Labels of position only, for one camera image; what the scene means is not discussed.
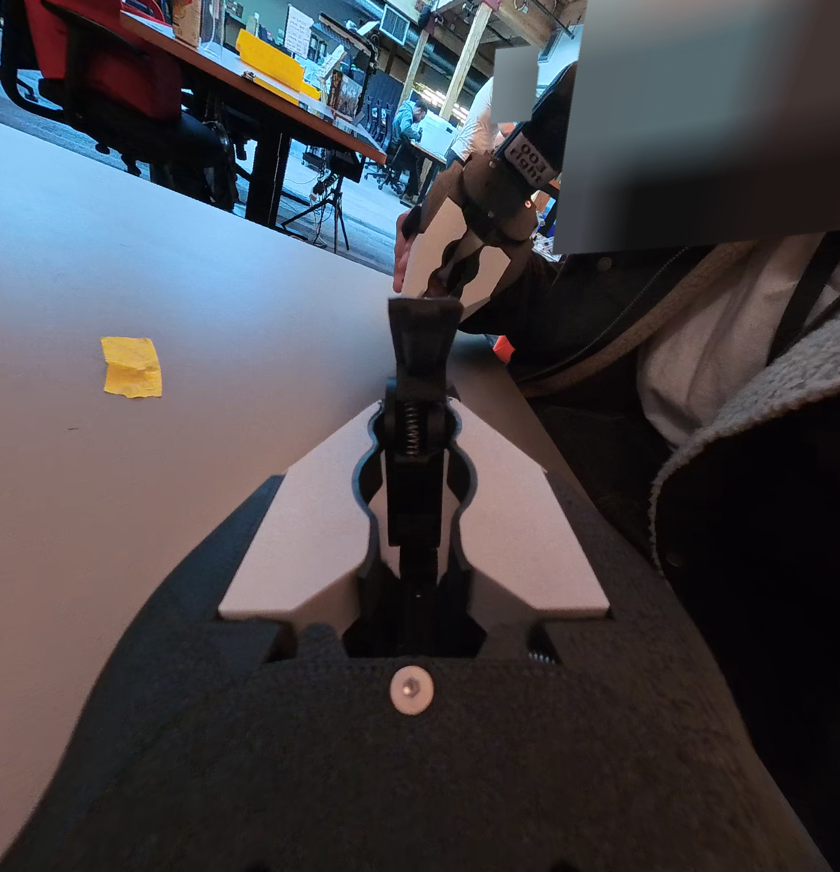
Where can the long wooden table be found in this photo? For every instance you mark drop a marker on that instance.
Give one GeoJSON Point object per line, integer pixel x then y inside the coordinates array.
{"type": "Point", "coordinates": [266, 177]}

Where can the black tripod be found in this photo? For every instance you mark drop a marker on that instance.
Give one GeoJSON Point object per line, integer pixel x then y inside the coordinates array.
{"type": "Point", "coordinates": [334, 204]}

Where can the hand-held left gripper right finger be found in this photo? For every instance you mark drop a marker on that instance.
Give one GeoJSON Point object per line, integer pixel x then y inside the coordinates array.
{"type": "Point", "coordinates": [529, 545]}

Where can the black fleece-lined jacket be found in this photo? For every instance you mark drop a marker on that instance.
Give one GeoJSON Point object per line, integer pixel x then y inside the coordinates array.
{"type": "Point", "coordinates": [754, 613]}

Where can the white shirt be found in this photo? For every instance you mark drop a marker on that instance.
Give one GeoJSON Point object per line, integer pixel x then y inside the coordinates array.
{"type": "Point", "coordinates": [706, 354]}

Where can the yellow tape piece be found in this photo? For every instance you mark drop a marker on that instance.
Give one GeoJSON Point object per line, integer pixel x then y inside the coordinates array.
{"type": "Point", "coordinates": [132, 368]}

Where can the white paper sign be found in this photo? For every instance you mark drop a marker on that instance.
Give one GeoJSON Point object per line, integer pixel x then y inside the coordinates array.
{"type": "Point", "coordinates": [298, 31]}

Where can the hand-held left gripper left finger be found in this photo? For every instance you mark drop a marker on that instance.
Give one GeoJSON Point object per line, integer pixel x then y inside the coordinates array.
{"type": "Point", "coordinates": [297, 545]}

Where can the person's right hand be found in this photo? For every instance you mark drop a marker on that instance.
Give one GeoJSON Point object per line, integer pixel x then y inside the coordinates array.
{"type": "Point", "coordinates": [399, 266]}

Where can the black plastic spring clamp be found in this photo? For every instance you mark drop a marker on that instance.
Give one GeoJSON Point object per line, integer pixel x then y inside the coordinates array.
{"type": "Point", "coordinates": [416, 361]}

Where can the red office chair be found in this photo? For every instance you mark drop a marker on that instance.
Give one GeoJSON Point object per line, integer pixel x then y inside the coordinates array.
{"type": "Point", "coordinates": [120, 75]}

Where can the white wall vent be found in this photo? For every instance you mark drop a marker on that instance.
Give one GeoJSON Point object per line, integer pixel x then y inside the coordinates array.
{"type": "Point", "coordinates": [394, 24]}

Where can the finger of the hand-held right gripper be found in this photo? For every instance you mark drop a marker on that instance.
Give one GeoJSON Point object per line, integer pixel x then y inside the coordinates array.
{"type": "Point", "coordinates": [491, 279]}
{"type": "Point", "coordinates": [430, 238]}

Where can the colourful picture box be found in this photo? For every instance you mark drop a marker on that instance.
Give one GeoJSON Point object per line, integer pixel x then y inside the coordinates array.
{"type": "Point", "coordinates": [345, 95]}

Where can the person's right forearm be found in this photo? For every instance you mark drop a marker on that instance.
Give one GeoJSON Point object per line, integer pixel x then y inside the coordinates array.
{"type": "Point", "coordinates": [549, 286]}

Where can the brown snack jar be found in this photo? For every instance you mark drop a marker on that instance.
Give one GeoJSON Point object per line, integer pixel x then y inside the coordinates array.
{"type": "Point", "coordinates": [186, 24]}

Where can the yellow plastic bin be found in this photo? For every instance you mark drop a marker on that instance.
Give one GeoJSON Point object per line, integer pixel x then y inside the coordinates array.
{"type": "Point", "coordinates": [270, 61]}

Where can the light wooden post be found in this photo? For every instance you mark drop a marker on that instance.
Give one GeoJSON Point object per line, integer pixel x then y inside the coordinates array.
{"type": "Point", "coordinates": [467, 54]}

